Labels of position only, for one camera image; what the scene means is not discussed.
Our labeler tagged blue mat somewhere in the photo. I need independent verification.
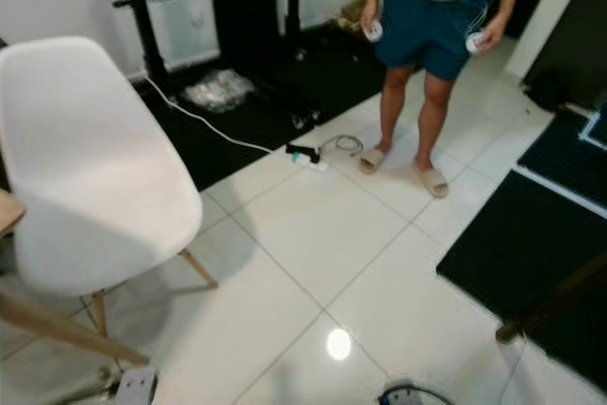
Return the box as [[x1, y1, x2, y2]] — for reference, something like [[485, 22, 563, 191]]
[[586, 106, 607, 151]]

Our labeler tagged person's left hand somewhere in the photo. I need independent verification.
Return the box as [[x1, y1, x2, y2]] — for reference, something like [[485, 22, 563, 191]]
[[480, 11, 513, 50]]

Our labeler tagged small open cardboard box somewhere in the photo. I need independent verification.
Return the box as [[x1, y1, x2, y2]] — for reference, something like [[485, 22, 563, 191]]
[[336, 0, 373, 33]]

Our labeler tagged clear crumpled plastic bag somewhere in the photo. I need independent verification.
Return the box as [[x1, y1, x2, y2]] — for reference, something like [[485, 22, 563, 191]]
[[180, 68, 258, 115]]

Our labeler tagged thick black rack post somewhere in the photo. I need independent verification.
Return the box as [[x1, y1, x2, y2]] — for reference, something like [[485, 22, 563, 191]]
[[112, 0, 174, 85]]

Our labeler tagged black cabinet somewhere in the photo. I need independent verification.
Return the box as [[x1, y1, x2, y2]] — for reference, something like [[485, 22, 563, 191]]
[[522, 0, 607, 114]]

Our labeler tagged dark wooden furniture leg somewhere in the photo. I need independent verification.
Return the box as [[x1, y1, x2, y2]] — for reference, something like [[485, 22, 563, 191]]
[[496, 253, 607, 345]]

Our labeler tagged black floor mat under rack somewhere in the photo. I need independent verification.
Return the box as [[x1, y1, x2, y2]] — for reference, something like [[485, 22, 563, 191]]
[[142, 21, 392, 193]]

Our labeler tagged beige slipper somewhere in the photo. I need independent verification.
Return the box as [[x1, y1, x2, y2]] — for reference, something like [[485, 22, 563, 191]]
[[413, 163, 451, 200], [359, 147, 388, 176]]

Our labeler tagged person's right hand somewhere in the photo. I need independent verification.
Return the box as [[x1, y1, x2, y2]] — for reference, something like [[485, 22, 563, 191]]
[[360, 0, 385, 38]]

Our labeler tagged white power strip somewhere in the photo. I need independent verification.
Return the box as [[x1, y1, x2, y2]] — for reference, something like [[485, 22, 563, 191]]
[[286, 142, 329, 172]]

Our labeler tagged white round hand controller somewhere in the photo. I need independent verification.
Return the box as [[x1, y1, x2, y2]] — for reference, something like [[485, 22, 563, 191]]
[[466, 31, 489, 55], [364, 19, 384, 44]]

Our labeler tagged black mat with white edge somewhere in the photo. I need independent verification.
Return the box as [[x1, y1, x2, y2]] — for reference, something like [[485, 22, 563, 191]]
[[516, 109, 607, 209]]

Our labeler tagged coiled grey cable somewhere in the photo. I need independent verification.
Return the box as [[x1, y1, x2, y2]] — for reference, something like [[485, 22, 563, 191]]
[[318, 134, 364, 158]]

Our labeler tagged large black foam floor mat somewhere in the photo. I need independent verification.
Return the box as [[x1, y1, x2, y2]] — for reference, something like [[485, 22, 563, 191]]
[[436, 170, 607, 393]]

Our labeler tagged person in teal shorts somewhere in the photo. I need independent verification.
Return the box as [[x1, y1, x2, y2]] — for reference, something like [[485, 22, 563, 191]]
[[377, 0, 499, 174]]

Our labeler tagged white power cable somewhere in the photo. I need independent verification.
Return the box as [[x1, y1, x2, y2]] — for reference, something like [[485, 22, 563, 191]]
[[142, 73, 306, 156]]

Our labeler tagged black flat panel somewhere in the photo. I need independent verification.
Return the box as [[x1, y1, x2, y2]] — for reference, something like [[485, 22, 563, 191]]
[[212, 0, 284, 71]]

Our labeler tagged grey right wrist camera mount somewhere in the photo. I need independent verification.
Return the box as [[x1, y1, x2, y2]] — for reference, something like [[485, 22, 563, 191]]
[[377, 383, 455, 405]]

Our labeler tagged white plastic shell chair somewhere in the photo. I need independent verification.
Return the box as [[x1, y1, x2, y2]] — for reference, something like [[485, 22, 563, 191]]
[[0, 37, 220, 337]]

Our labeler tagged slanted wooden table leg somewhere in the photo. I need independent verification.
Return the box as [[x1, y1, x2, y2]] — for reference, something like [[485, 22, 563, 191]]
[[0, 291, 151, 367]]

